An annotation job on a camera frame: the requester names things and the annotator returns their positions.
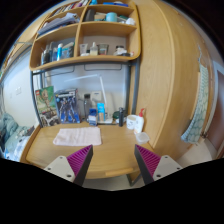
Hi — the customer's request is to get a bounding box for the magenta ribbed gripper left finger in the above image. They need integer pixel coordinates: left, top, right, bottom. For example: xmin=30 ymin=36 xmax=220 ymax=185
xmin=44 ymin=145 xmax=93 ymax=186

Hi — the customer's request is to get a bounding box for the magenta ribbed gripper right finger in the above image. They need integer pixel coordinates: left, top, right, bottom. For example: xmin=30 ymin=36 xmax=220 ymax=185
xmin=134 ymin=145 xmax=182 ymax=185

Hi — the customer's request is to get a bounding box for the light pink towel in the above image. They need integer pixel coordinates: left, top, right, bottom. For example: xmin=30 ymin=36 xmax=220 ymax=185
xmin=53 ymin=127 xmax=102 ymax=146

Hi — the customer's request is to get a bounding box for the green patterned hanging towel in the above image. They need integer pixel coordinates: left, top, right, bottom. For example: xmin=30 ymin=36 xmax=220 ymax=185
xmin=180 ymin=63 xmax=210 ymax=145

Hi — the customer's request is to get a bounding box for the wooden desk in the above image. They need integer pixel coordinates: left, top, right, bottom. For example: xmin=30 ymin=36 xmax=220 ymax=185
xmin=19 ymin=121 xmax=158 ymax=180

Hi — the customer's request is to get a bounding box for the white pump bottle red cap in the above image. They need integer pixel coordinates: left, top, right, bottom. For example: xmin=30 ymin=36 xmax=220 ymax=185
xmin=134 ymin=108 xmax=144 ymax=134

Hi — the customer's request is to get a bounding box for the white mug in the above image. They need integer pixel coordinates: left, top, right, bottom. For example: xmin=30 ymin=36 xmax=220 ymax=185
xmin=126 ymin=115 xmax=137 ymax=130

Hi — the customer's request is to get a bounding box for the small blue box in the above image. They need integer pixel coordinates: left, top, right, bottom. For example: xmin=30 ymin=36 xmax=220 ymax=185
xmin=88 ymin=108 xmax=97 ymax=126

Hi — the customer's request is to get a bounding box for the black cylindrical bottle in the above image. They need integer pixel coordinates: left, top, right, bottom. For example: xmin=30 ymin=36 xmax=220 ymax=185
xmin=119 ymin=107 xmax=124 ymax=127

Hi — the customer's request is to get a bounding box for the light blue carton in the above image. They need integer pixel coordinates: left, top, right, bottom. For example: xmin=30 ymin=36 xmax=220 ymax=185
xmin=97 ymin=103 xmax=105 ymax=122

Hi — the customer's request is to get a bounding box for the blue robot model box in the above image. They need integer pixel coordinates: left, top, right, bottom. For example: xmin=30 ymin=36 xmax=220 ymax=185
xmin=55 ymin=88 xmax=81 ymax=124

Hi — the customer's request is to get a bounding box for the clear dark-capped bottle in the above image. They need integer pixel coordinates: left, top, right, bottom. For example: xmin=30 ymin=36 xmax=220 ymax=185
xmin=84 ymin=93 xmax=92 ymax=121

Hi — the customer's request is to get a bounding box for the green figure box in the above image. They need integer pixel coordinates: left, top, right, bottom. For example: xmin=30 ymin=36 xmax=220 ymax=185
xmin=35 ymin=86 xmax=60 ymax=127

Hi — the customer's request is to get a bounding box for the bed with green bedding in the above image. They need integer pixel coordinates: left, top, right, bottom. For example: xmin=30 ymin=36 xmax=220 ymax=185
xmin=0 ymin=113 xmax=34 ymax=162

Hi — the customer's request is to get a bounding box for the wooden wardrobe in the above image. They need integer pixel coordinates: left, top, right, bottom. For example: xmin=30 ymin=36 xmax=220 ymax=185
xmin=134 ymin=0 xmax=214 ymax=159

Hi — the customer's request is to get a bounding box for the blue spray bottle on shelf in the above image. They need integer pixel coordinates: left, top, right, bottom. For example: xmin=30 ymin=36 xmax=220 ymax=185
xmin=57 ymin=43 xmax=63 ymax=61

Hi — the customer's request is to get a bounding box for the white bottle on shelf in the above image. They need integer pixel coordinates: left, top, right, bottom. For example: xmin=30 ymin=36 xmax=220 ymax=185
xmin=90 ymin=42 xmax=98 ymax=56

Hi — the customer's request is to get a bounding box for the teal cup on shelf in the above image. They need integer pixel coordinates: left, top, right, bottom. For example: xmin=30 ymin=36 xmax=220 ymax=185
xmin=106 ymin=12 xmax=117 ymax=22

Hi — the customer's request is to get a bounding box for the wooden wall shelf unit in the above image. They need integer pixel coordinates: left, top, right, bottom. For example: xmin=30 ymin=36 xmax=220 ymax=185
xmin=29 ymin=0 xmax=141 ymax=71

